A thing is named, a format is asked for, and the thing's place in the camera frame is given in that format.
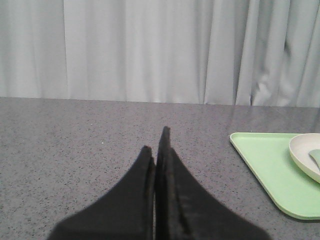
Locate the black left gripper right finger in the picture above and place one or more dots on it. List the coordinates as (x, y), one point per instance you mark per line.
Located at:
(186, 211)

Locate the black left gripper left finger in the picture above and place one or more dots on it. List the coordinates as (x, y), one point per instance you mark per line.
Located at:
(124, 213)

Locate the white round plate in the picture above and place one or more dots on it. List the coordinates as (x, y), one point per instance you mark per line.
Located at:
(299, 146)

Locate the light green plastic tray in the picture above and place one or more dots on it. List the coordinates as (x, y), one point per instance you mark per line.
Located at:
(268, 157)

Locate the pale green plastic spoon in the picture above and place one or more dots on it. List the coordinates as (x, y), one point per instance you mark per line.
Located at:
(314, 159)

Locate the white pleated curtain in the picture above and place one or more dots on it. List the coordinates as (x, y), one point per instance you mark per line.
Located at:
(229, 52)

